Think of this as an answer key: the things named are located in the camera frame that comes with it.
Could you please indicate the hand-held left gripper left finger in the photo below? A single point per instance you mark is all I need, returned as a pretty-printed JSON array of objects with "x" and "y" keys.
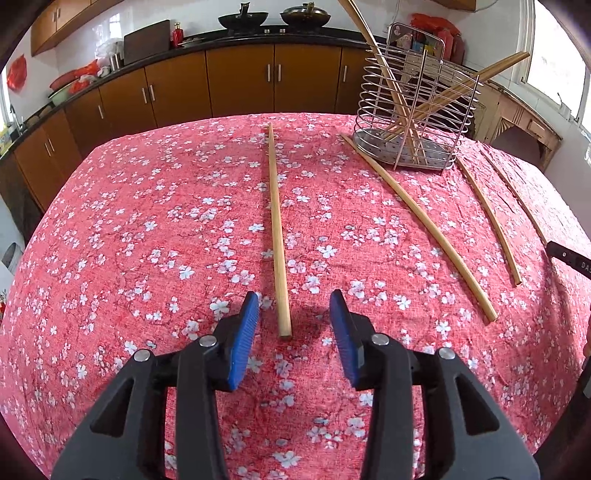
[{"x": 244, "y": 341}]

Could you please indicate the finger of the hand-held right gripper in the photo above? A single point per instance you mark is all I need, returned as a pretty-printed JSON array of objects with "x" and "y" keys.
[{"x": 570, "y": 258}]

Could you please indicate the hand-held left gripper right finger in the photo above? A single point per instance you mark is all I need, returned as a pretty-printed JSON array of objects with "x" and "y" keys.
[{"x": 344, "y": 341}]

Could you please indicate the light wooden side cabinet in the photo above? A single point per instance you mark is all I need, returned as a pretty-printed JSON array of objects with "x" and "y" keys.
[{"x": 517, "y": 120}]

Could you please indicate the red floral tablecloth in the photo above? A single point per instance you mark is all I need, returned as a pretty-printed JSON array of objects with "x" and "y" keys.
[{"x": 138, "y": 230}]

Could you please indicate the window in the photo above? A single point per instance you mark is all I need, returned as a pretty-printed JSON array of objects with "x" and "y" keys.
[{"x": 558, "y": 50}]

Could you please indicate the white bucket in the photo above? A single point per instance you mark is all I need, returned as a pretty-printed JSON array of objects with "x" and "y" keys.
[{"x": 10, "y": 257}]

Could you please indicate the brown kitchen base cabinets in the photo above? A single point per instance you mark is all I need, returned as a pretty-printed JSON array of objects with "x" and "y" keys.
[{"x": 184, "y": 92}]

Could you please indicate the large red plastic bag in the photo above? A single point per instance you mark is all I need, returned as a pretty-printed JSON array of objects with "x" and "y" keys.
[{"x": 434, "y": 25}]

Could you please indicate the black kitchen countertop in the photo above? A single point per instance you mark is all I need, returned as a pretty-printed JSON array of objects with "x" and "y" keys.
[{"x": 240, "y": 40}]

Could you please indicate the green basin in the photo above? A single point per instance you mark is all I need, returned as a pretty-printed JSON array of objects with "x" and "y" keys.
[{"x": 60, "y": 94}]

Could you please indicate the steel cup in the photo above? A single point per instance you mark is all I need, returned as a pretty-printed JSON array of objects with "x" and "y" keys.
[{"x": 117, "y": 60}]

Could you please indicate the red bottle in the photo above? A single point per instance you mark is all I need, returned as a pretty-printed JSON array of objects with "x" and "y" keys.
[{"x": 178, "y": 38}]

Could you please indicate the gas stove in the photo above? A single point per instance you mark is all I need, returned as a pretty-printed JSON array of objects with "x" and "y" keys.
[{"x": 274, "y": 31}]

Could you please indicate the dark brown cutting board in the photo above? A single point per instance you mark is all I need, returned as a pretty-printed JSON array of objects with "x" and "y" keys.
[{"x": 147, "y": 42}]

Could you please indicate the red basin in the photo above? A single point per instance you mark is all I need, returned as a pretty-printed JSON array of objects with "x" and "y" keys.
[{"x": 64, "y": 79}]

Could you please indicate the sink faucet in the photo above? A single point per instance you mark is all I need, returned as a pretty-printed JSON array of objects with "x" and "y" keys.
[{"x": 14, "y": 115}]

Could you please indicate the white plastic bag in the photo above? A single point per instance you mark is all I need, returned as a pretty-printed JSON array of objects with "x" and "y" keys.
[{"x": 106, "y": 48}]

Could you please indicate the black wok with lid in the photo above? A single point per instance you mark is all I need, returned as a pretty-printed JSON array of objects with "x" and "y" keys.
[{"x": 305, "y": 16}]

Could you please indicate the red plastic bag on wall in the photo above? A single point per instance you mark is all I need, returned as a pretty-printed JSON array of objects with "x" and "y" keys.
[{"x": 17, "y": 73}]

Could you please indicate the brown wall cabinet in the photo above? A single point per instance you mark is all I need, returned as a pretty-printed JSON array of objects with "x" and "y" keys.
[{"x": 60, "y": 21}]

